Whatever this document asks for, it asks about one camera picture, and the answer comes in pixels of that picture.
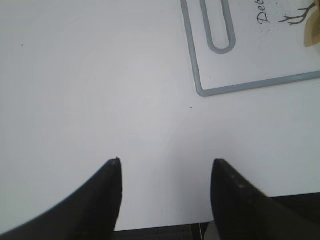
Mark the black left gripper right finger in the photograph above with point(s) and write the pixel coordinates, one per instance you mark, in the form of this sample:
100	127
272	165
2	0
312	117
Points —
242	212

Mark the white deer-print cutting board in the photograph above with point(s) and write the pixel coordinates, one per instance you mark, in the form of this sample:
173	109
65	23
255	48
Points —
239	45

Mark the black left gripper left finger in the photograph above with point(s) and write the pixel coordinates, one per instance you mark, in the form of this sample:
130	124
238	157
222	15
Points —
90	213

